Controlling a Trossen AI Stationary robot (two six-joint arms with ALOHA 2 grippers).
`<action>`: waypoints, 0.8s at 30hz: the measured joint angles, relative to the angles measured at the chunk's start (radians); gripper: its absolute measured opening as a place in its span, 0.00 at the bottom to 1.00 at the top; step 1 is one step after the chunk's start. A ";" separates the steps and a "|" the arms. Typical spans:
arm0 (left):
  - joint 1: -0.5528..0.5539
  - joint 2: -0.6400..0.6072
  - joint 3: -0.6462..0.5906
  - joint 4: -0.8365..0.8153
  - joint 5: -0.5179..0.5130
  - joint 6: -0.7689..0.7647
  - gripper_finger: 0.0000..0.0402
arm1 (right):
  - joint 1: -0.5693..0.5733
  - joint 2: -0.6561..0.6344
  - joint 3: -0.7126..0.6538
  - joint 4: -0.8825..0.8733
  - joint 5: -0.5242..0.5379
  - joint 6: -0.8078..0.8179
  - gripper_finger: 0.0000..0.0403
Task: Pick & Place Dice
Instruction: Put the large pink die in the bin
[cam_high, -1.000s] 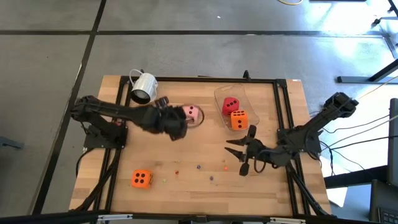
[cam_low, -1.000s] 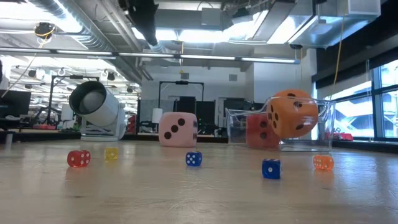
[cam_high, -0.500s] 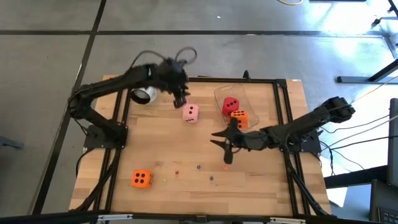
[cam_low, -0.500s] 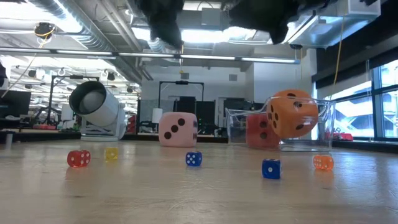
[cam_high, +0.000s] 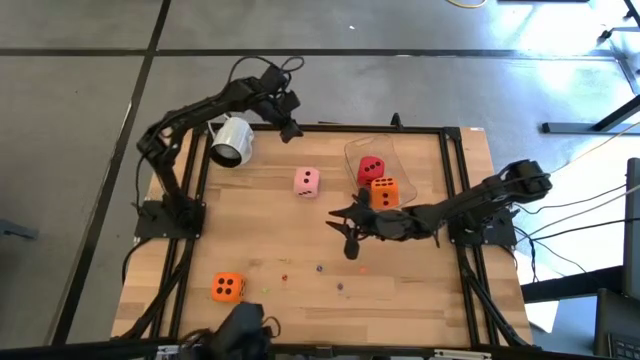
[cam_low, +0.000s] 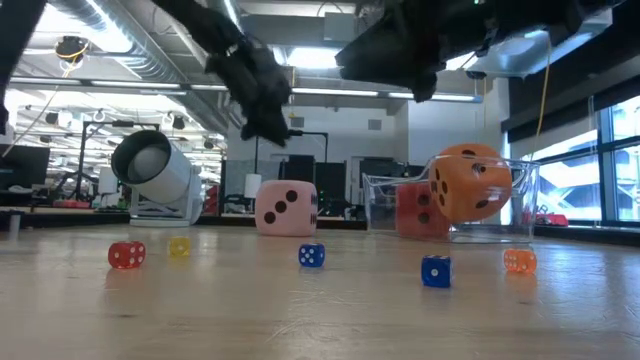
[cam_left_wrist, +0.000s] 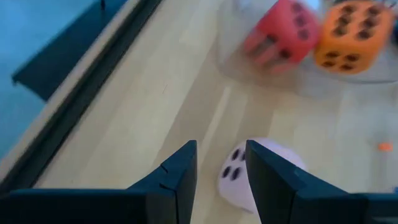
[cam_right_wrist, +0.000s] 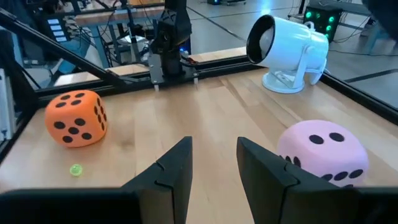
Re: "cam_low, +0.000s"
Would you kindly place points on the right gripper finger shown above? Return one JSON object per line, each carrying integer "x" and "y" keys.
{"x": 380, "y": 55}

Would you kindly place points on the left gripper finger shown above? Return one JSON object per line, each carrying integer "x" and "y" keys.
{"x": 260, "y": 127}
{"x": 282, "y": 131}

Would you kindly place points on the small blue die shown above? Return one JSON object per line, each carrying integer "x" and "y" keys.
{"x": 311, "y": 255}
{"x": 436, "y": 271}

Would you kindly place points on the small yellow die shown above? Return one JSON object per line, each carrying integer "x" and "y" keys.
{"x": 179, "y": 247}

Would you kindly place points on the large red foam die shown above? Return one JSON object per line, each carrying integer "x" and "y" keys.
{"x": 412, "y": 210}

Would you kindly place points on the small red die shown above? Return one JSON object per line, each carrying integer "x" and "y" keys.
{"x": 125, "y": 255}

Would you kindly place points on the small orange die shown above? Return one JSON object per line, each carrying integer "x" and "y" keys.
{"x": 520, "y": 261}

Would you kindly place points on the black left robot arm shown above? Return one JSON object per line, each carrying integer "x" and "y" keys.
{"x": 15, "y": 50}

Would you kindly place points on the black gantry stand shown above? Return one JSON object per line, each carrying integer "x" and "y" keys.
{"x": 292, "y": 133}

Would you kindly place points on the black panel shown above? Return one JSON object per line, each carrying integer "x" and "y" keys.
{"x": 300, "y": 167}
{"x": 330, "y": 185}

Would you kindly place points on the long ceiling light bar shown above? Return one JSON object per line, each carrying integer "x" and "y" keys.
{"x": 335, "y": 92}

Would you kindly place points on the white cylinder lamp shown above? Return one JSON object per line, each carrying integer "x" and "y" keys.
{"x": 252, "y": 186}

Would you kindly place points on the black monitor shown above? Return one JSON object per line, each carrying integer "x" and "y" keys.
{"x": 25, "y": 167}
{"x": 380, "y": 167}

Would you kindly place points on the white cylindrical projector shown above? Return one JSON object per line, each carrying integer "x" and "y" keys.
{"x": 170, "y": 180}

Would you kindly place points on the clear plastic container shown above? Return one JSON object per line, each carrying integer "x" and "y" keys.
{"x": 380, "y": 200}

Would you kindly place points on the round black ceiling device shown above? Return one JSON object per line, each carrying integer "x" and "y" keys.
{"x": 72, "y": 47}

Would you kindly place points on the red object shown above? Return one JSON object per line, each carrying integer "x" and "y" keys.
{"x": 552, "y": 220}

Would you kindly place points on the rectangular metal ceiling duct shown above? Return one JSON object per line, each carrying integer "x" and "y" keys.
{"x": 515, "y": 55}

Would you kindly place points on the silver metal post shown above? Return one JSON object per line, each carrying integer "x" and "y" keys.
{"x": 14, "y": 225}

